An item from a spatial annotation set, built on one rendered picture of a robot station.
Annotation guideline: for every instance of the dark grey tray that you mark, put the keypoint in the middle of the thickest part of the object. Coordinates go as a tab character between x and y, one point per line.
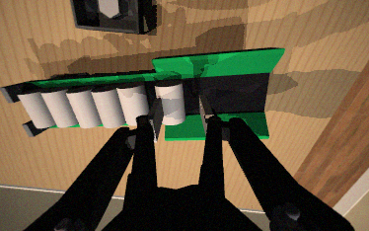
87	16

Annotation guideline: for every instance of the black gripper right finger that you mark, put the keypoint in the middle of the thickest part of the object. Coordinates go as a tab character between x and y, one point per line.
287	205

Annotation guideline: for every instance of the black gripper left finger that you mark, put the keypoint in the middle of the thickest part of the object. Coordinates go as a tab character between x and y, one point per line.
83	205

